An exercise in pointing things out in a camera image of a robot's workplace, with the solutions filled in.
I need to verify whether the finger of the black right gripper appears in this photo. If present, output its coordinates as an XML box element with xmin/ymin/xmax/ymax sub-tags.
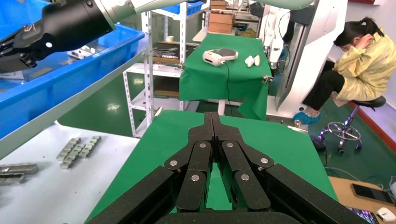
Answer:
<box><xmin>0</xmin><ymin>54</ymin><xmax>38</xmax><ymax>74</ymax></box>
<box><xmin>0</xmin><ymin>31</ymin><xmax>22</xmax><ymax>58</ymax></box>

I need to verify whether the small blue bin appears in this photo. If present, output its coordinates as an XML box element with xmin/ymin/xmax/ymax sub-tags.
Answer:
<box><xmin>161</xmin><ymin>0</ymin><xmax>206</xmax><ymax>16</ymax></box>

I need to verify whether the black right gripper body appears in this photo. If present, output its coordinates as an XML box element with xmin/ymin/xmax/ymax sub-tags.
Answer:
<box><xmin>12</xmin><ymin>0</ymin><xmax>116</xmax><ymax>67</ymax></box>

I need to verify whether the black smartphone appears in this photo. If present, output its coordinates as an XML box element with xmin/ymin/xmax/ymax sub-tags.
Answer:
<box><xmin>351</xmin><ymin>183</ymin><xmax>395</xmax><ymax>206</ymax></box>

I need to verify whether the white robot body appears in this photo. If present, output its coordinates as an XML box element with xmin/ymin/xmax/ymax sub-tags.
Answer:
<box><xmin>260</xmin><ymin>0</ymin><xmax>349</xmax><ymax>118</ymax></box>

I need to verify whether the person in yellow jacket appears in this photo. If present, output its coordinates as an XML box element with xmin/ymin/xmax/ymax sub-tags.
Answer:
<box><xmin>292</xmin><ymin>17</ymin><xmax>396</xmax><ymax>125</ymax></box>

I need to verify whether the white rack shelf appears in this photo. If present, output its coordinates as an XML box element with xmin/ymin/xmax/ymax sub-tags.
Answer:
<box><xmin>130</xmin><ymin>90</ymin><xmax>200</xmax><ymax>112</ymax></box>
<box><xmin>123</xmin><ymin>63</ymin><xmax>183</xmax><ymax>78</ymax></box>

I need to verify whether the brown desk board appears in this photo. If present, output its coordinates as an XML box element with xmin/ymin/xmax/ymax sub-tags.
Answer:
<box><xmin>328</xmin><ymin>176</ymin><xmax>396</xmax><ymax>224</ymax></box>

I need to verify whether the white VR headset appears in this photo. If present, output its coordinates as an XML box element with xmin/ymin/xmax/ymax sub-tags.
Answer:
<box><xmin>202</xmin><ymin>48</ymin><xmax>240</xmax><ymax>67</ymax></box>

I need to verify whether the black headset cable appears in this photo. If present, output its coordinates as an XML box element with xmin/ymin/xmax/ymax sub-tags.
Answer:
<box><xmin>224</xmin><ymin>62</ymin><xmax>233</xmax><ymax>109</ymax></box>

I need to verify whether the perforated white rack post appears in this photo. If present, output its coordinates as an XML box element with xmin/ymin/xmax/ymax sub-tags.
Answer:
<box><xmin>141</xmin><ymin>11</ymin><xmax>155</xmax><ymax>126</ymax></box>
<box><xmin>123</xmin><ymin>71</ymin><xmax>138</xmax><ymax>138</ymax></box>
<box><xmin>178</xmin><ymin>1</ymin><xmax>188</xmax><ymax>112</ymax></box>

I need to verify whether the large blue plastic bin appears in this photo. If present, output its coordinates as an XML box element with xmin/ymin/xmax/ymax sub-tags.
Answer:
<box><xmin>0</xmin><ymin>0</ymin><xmax>146</xmax><ymax>140</ymax></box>

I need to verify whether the notched metal strip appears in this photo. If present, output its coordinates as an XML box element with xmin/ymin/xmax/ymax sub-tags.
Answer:
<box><xmin>0</xmin><ymin>163</ymin><xmax>39</xmax><ymax>175</ymax></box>
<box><xmin>0</xmin><ymin>174</ymin><xmax>25</xmax><ymax>186</ymax></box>
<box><xmin>78</xmin><ymin>135</ymin><xmax>102</xmax><ymax>159</ymax></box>
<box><xmin>56</xmin><ymin>137</ymin><xmax>82</xmax><ymax>161</ymax></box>
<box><xmin>60</xmin><ymin>143</ymin><xmax>85</xmax><ymax>170</ymax></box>

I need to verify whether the green table cloth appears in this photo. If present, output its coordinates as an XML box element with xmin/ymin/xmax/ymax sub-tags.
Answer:
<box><xmin>85</xmin><ymin>110</ymin><xmax>339</xmax><ymax>224</ymax></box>

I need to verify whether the black round stool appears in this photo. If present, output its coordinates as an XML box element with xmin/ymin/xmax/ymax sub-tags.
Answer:
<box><xmin>318</xmin><ymin>96</ymin><xmax>387</xmax><ymax>154</ymax></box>

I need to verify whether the sheet metal part with bracket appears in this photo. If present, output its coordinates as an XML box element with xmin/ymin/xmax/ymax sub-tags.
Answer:
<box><xmin>66</xmin><ymin>45</ymin><xmax>97</xmax><ymax>59</ymax></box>

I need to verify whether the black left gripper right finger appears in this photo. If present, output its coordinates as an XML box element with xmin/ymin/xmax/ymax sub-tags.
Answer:
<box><xmin>212</xmin><ymin>112</ymin><xmax>367</xmax><ymax>224</ymax></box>

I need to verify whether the brown cardboard box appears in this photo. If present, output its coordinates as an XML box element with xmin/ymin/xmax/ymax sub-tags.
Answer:
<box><xmin>208</xmin><ymin>12</ymin><xmax>236</xmax><ymax>34</ymax></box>

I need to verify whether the green cloth covered table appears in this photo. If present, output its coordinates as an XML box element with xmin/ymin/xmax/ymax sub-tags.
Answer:
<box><xmin>179</xmin><ymin>33</ymin><xmax>273</xmax><ymax>121</ymax></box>

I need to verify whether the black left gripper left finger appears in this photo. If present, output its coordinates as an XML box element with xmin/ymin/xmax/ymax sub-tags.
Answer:
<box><xmin>86</xmin><ymin>112</ymin><xmax>214</xmax><ymax>224</ymax></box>

